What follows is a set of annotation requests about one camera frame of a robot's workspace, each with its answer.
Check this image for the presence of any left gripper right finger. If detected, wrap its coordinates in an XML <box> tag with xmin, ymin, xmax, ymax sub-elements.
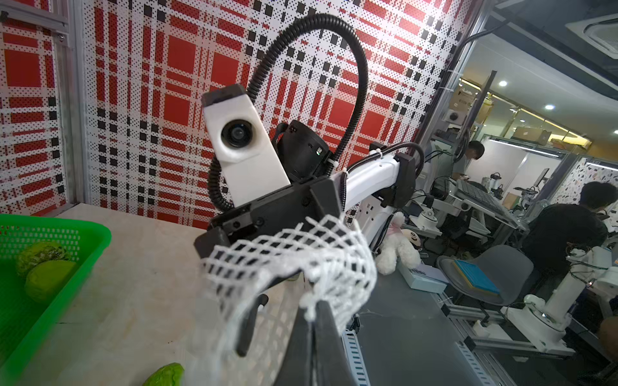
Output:
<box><xmin>315</xmin><ymin>314</ymin><xmax>356</xmax><ymax>386</ymax></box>

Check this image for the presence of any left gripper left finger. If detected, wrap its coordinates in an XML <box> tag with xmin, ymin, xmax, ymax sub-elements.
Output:
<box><xmin>274</xmin><ymin>309</ymin><xmax>318</xmax><ymax>386</ymax></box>

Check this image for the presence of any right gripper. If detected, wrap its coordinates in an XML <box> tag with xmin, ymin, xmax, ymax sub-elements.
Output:
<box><xmin>193</xmin><ymin>119</ymin><xmax>345</xmax><ymax>359</ymax></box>

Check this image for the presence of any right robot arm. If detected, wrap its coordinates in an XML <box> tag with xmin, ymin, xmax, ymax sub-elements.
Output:
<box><xmin>195</xmin><ymin>14</ymin><xmax>424</xmax><ymax>352</ymax></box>

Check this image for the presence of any green basket with fruit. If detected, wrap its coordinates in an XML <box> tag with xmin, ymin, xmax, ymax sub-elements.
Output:
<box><xmin>1</xmin><ymin>214</ymin><xmax>112</xmax><ymax>385</ymax></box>

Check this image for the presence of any seated person in background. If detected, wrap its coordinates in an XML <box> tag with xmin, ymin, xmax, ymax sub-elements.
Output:
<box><xmin>521</xmin><ymin>182</ymin><xmax>617</xmax><ymax>278</ymax></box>

